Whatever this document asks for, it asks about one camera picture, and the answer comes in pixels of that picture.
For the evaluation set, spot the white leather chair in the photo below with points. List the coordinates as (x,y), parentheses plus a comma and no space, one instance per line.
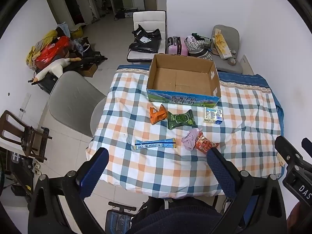
(150,21)

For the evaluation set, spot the red snack packet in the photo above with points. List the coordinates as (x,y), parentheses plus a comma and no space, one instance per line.
(203,144)

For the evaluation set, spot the plaid checked tablecloth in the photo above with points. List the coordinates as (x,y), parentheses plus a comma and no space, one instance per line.
(160,149)

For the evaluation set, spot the yellow blue tissue pack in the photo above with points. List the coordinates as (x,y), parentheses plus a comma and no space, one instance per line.
(213,116)

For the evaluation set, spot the small cardboard box on floor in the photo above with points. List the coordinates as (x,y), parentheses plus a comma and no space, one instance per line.
(89,72)

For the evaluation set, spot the yellow cloth pile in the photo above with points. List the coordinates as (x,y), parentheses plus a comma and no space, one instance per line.
(37,49)

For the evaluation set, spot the blue long snack packet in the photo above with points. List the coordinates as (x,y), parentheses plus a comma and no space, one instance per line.
(166,143)

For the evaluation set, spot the open cardboard milk box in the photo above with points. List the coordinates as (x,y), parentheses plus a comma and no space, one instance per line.
(183,80)

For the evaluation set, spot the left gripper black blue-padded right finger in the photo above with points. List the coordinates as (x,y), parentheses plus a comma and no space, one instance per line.
(256,206)

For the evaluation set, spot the red plastic bag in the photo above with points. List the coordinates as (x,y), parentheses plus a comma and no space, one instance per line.
(60,48)

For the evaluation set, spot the green wet wipes packet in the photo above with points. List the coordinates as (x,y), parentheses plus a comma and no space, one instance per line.
(182,119)

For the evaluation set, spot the pink soft cloth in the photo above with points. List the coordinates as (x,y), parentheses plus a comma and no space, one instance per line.
(189,140)

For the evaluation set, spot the yellow paper bag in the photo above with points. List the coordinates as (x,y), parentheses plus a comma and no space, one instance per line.
(221,45)

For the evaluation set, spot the white goose plush toy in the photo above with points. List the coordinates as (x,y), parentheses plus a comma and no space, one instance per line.
(54,68)

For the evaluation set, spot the grey padded chair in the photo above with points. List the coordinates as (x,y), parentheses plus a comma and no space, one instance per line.
(231,65)

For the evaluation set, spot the patterned tote bag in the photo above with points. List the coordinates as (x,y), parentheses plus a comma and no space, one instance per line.
(198,46)

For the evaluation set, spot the orange snack packet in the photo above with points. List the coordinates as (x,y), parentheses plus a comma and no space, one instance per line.
(158,115)

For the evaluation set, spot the grey chair near table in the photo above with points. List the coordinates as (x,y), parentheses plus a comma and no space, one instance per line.
(76,103)

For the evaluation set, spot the brown wooden chair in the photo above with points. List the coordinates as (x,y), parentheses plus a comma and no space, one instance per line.
(32,142)

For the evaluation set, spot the pink suitcase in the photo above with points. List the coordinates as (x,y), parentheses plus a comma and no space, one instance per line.
(177,46)

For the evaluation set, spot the black plastic bag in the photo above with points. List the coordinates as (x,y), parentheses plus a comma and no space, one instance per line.
(146,42)

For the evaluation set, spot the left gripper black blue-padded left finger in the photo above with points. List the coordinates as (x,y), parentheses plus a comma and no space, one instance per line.
(46,213)

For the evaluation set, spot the dark blue sleeve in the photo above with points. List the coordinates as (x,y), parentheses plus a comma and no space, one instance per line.
(187,215)

